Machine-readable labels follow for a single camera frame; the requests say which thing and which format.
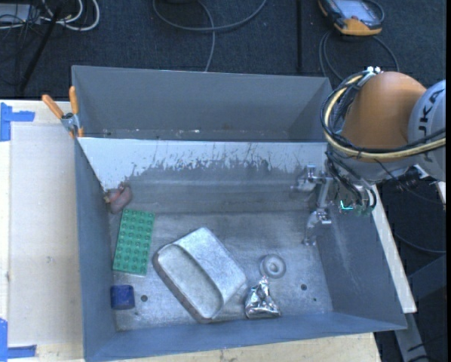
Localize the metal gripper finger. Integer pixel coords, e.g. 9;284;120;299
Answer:
290;165;327;200
302;208;333;247

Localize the grey round disc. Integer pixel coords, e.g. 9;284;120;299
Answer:
259;253;287;280

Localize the grey metal bin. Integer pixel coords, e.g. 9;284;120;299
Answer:
70;65;410;362

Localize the crumpled silver foil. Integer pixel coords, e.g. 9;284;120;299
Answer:
244;275;282;320

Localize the silver metal tray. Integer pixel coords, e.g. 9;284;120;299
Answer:
152;226;248;325

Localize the green studded flat block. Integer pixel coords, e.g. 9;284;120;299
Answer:
112;207;156;278

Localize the pink toy food piece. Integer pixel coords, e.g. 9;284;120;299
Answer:
103;182;133;215

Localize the blue cylinder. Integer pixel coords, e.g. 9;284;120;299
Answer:
109;284;137;311

